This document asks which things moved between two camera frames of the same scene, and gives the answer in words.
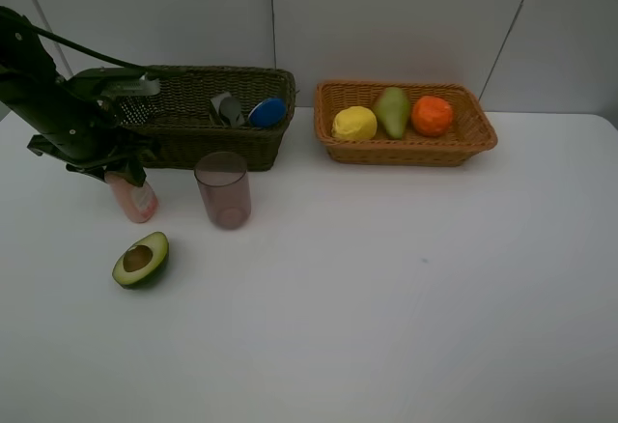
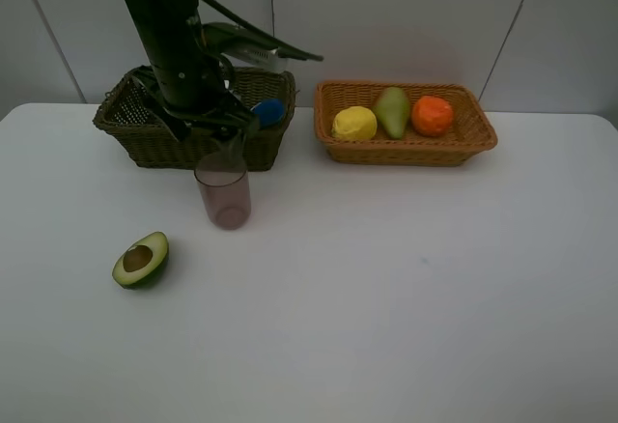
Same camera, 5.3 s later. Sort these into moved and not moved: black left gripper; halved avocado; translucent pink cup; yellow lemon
Moved: black left gripper
Not moved: yellow lemon; translucent pink cup; halved avocado
